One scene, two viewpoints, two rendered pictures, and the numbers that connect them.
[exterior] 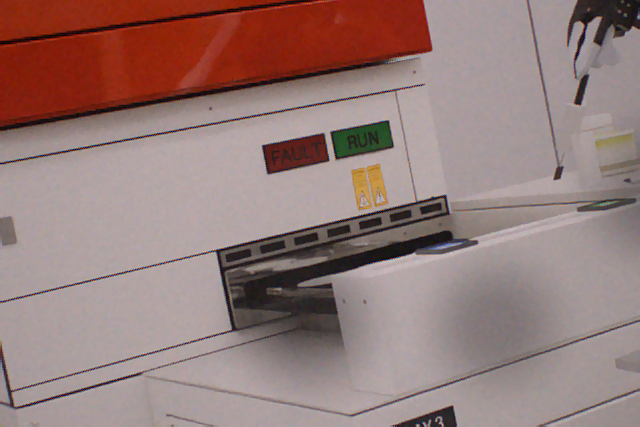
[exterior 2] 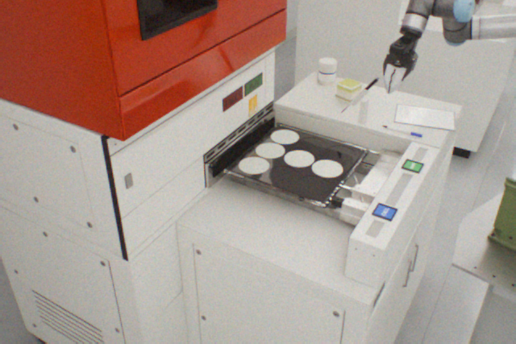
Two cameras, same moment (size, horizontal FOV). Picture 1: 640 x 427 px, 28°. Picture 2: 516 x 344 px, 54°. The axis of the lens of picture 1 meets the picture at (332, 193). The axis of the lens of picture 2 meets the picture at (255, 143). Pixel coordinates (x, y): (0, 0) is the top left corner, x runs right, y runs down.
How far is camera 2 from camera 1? 128 cm
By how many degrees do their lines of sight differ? 40
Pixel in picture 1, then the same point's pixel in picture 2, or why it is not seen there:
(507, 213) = (312, 120)
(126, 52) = (189, 75)
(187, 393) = (218, 245)
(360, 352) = (358, 267)
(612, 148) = (355, 92)
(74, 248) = (154, 177)
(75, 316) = (152, 209)
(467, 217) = (285, 113)
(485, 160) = not seen: outside the picture
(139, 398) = (173, 233)
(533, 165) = not seen: outside the picture
